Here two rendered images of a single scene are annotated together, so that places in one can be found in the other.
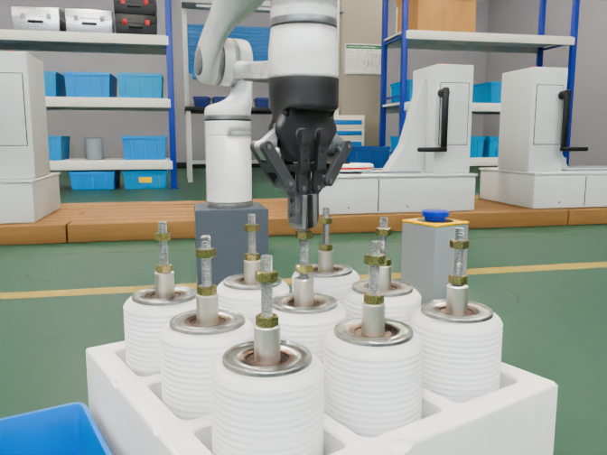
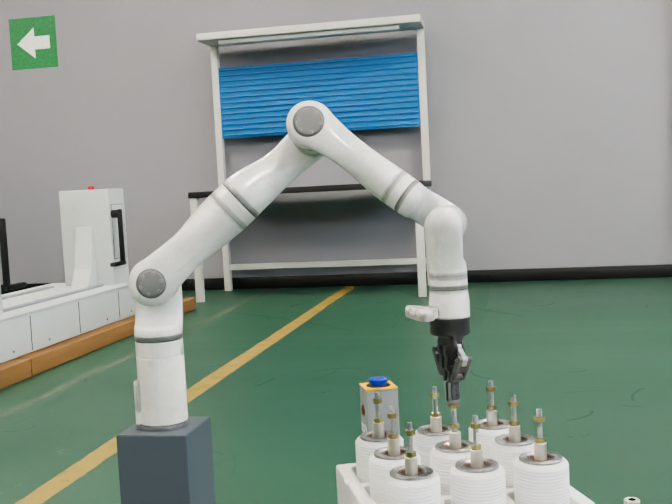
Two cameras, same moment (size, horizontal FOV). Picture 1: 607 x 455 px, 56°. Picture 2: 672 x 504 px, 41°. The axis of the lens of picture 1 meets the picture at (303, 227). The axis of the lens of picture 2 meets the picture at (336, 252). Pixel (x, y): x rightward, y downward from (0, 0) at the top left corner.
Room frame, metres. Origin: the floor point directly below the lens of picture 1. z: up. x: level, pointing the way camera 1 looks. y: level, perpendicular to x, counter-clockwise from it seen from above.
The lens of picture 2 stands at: (0.16, 1.57, 0.75)
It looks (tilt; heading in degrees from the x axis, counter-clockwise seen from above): 4 degrees down; 294
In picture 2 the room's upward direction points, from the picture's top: 3 degrees counter-clockwise
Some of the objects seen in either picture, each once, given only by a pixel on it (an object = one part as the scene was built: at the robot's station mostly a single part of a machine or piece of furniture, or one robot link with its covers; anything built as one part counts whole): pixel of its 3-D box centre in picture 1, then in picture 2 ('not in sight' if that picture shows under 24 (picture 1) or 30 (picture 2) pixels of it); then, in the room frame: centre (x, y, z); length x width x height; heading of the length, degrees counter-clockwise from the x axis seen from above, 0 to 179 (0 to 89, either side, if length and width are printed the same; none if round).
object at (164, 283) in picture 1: (164, 285); (411, 465); (0.66, 0.16, 0.26); 0.02 x 0.02 x 0.03
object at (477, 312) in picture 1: (456, 311); (492, 424); (0.59, -0.16, 0.25); 0.08 x 0.08 x 0.01
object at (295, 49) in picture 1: (292, 51); (439, 300); (0.64, 0.01, 0.53); 0.11 x 0.09 x 0.06; 40
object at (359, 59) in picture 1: (364, 59); not in sight; (7.04, -0.73, 1.38); 0.49 x 0.01 x 0.35; 102
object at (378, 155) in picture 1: (359, 166); not in sight; (5.40, -0.52, 0.19); 0.50 x 0.41 x 0.37; 17
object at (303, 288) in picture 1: (303, 292); (455, 440); (0.63, 0.00, 0.26); 0.02 x 0.02 x 0.03
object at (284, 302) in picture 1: (303, 303); (455, 446); (0.63, 0.00, 0.25); 0.08 x 0.08 x 0.01
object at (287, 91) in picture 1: (303, 117); (450, 337); (0.63, 0.00, 0.46); 0.08 x 0.08 x 0.09
